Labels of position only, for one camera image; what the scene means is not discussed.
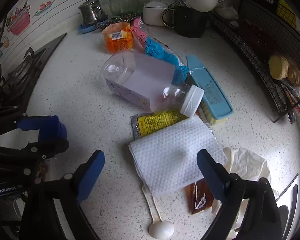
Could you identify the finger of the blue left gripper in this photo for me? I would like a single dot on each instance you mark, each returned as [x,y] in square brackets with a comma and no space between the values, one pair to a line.
[45,149]
[49,127]

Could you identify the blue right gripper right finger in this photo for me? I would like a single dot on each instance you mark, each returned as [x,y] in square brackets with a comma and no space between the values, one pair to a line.
[214,173]

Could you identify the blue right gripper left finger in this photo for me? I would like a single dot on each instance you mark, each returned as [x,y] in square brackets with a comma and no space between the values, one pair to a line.
[88,174]

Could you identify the brown sauce packet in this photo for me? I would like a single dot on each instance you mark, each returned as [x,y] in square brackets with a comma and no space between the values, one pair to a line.
[199,197]

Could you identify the white paper towel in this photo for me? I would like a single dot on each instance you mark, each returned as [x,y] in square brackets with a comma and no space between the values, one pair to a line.
[166,160]

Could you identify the gas stove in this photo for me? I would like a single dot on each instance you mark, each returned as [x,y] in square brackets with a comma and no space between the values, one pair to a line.
[17,87]

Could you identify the blue scrub brush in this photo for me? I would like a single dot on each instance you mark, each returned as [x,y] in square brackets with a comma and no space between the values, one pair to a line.
[215,105]

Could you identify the yellow seasoning packet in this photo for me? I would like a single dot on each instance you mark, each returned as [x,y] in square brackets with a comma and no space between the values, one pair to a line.
[148,123]

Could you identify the white plastic spoon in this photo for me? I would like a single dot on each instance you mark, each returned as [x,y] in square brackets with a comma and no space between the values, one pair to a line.
[159,228]

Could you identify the clear plastic jar white lid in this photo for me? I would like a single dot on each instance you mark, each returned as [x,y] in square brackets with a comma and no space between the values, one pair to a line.
[152,84]

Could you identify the orange snack bag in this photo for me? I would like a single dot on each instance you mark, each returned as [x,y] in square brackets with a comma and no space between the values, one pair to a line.
[117,37]

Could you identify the small steel pot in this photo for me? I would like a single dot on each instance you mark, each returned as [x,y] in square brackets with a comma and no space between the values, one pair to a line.
[92,12]

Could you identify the yellow sponge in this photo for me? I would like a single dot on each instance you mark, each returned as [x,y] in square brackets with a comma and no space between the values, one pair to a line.
[278,67]

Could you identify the pink and blue plastic bag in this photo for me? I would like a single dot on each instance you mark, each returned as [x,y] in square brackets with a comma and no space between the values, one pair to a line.
[156,49]

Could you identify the black mug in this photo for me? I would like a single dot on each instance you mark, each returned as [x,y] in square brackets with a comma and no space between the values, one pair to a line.
[186,21]

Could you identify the white ceramic container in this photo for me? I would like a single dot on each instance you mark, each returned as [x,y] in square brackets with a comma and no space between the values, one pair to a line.
[152,12]

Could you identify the black wire dish rack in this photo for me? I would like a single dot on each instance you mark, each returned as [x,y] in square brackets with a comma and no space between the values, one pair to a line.
[257,29]

